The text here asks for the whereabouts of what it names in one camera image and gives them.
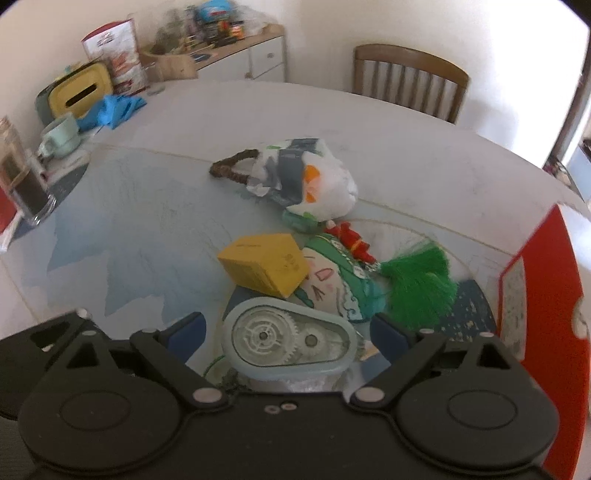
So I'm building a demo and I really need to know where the brown hair tie gold bead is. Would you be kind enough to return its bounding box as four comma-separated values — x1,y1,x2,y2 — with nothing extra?
209,150,260,186

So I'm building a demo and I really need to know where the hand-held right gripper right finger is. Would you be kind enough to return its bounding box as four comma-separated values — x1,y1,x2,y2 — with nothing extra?
350,313,546,411

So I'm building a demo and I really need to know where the red knot ornament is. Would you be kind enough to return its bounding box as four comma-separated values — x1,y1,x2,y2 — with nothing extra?
323,220,377,265

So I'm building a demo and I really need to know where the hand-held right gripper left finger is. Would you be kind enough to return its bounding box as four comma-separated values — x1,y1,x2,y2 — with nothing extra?
0,310,230,411

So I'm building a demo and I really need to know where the glass bottle with dark liquid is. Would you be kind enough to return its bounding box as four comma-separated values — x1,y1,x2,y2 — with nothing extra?
0,117,57,227

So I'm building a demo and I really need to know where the blue printed table mat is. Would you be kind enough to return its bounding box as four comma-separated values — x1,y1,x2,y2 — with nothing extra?
0,141,580,393

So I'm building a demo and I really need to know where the yellow lidded tissue box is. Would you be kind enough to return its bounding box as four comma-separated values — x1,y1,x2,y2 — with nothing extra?
36,62,114,126

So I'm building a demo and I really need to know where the blue cloth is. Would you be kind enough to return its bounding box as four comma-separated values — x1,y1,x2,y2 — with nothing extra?
75,94,149,131

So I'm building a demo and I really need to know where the red flat object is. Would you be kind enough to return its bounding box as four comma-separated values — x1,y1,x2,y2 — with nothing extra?
0,188,20,234

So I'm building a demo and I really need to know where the green haired face plush pouch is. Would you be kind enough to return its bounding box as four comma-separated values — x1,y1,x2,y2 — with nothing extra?
288,233,393,324

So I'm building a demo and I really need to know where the glass vase with plants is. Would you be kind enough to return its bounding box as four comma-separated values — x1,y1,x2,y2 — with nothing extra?
154,13,195,54

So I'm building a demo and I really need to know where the green tassel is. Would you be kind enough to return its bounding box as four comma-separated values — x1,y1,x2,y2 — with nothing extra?
379,244,459,331

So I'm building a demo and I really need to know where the red and white carton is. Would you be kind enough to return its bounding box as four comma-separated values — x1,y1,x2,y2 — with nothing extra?
81,18,145,94

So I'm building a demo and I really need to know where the white wood-topped sideboard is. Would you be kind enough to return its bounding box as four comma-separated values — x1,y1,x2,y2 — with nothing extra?
191,23,287,85

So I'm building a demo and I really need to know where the light blue correction tape dispenser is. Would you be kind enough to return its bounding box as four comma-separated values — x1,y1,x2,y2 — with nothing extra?
222,298,359,383

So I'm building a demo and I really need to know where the yellow cardboard box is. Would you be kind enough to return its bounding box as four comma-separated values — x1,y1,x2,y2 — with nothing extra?
217,233,309,299

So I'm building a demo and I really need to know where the red cardboard box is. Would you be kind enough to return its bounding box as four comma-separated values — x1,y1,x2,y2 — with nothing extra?
498,203,591,480

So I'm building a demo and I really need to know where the light wooden box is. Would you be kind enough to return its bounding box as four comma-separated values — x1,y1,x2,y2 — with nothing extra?
140,45,199,84

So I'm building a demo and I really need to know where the clear drinking glass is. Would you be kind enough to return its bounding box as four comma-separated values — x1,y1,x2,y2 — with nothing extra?
147,65,168,97

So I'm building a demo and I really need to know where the small green packet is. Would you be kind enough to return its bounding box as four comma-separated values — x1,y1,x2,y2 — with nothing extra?
283,209,320,232

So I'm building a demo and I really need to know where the mint green cup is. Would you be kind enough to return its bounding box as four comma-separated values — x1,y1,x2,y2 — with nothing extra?
37,114,83,160

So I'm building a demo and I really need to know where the clear plastic bag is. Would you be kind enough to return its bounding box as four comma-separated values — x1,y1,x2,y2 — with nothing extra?
240,7,271,37

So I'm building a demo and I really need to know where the brown wooden chair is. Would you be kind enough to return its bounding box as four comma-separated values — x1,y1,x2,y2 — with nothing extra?
353,44,471,125

